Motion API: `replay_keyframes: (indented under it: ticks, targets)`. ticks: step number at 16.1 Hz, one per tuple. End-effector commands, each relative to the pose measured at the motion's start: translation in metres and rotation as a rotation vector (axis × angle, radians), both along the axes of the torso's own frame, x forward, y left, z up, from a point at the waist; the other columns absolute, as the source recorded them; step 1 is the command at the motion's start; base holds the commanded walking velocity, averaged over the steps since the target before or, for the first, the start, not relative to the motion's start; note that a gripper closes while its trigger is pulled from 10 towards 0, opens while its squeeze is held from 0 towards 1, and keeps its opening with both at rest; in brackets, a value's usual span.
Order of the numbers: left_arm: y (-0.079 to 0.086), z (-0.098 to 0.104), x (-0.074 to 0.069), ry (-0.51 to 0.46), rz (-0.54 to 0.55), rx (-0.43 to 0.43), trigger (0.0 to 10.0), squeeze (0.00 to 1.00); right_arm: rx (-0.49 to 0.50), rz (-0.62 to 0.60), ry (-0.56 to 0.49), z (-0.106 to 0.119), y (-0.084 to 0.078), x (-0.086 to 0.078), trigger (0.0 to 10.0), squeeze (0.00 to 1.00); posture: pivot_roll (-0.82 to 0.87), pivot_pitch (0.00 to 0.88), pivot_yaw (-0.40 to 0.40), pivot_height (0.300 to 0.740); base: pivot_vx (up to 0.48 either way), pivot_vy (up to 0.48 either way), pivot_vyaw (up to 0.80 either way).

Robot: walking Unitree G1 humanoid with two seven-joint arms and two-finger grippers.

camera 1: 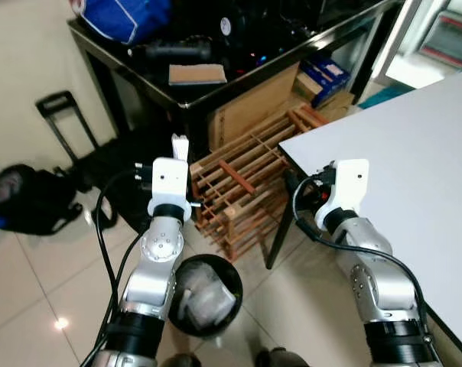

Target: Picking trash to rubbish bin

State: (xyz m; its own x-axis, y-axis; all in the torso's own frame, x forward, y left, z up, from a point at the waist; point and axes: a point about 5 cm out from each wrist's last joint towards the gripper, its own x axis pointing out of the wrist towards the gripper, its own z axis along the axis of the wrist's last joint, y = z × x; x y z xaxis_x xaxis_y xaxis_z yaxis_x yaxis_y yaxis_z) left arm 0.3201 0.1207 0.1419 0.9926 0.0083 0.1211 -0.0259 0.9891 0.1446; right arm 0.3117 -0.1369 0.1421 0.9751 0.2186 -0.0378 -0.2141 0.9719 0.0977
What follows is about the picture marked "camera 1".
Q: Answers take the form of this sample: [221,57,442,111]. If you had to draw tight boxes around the round black rubbish bin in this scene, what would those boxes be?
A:
[172,255,244,339]

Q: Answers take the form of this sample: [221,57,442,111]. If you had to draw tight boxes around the wooden slatted rack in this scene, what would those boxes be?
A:
[189,103,331,262]

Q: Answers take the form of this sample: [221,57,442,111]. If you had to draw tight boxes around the small tan cardboard box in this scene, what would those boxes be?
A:
[311,76,356,123]

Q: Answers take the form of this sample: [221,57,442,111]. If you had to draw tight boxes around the large brown cardboard box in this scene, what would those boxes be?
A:
[208,63,302,150]

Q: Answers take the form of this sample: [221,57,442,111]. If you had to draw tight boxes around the blue printed box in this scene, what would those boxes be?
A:
[300,55,351,96]

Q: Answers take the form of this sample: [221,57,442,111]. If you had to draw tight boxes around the black computer with fan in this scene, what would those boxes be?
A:
[208,0,373,77]

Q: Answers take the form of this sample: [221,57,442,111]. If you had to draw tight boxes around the grey plastic bag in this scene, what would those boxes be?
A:
[181,279,232,326]

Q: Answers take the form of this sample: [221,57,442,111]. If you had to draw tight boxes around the flat brown block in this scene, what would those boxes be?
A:
[168,63,228,86]

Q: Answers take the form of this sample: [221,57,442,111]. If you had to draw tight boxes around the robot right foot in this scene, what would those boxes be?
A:
[255,348,310,367]

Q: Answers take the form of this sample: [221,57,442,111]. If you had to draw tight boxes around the black cylinder tool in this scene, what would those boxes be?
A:
[145,40,213,63]

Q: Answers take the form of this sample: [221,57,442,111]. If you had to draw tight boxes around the black luggage trolley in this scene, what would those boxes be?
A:
[35,90,177,230]

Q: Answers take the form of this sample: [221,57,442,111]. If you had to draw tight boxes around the black side table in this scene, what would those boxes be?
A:
[69,0,404,154]

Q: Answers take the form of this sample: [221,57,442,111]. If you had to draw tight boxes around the blue fabric bag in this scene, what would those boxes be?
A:
[70,0,172,44]

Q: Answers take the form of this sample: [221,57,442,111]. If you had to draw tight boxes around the black backpack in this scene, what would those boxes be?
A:
[0,162,85,236]

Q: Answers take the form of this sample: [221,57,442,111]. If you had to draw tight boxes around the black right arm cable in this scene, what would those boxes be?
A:
[290,176,432,337]

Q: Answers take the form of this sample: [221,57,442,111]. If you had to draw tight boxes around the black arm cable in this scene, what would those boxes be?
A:
[290,176,432,337]
[92,164,155,352]

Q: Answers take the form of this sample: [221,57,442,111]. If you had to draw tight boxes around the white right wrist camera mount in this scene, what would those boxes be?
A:
[317,159,370,230]

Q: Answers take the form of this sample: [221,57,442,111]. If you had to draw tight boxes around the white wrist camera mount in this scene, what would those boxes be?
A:
[148,157,194,209]
[317,159,370,230]

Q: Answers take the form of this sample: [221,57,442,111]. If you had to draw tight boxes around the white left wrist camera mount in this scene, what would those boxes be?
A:
[148,157,194,209]

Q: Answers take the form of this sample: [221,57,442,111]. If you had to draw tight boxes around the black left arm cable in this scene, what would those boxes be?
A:
[92,164,155,352]

